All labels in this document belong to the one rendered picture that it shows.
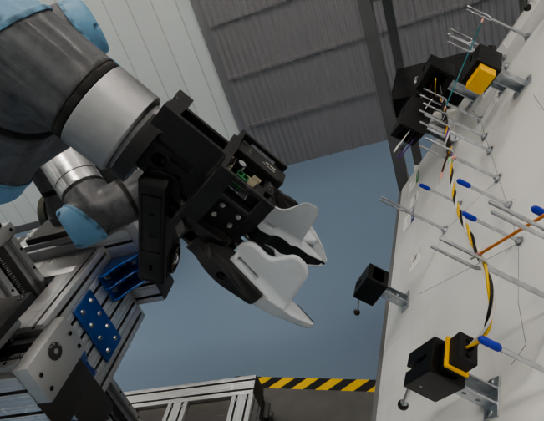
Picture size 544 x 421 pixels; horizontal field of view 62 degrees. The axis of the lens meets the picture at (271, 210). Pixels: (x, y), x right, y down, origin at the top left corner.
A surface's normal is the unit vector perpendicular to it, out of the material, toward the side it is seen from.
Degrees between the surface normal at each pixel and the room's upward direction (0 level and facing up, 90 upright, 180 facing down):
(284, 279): 77
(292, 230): 103
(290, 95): 90
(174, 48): 90
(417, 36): 90
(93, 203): 43
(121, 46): 90
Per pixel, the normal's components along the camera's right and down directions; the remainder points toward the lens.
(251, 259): -0.39, 0.33
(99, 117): 0.14, 0.18
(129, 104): 0.49, -0.29
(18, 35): 0.29, 0.00
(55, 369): 0.94, -0.22
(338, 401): -0.32, -0.84
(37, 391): -0.12, 0.50
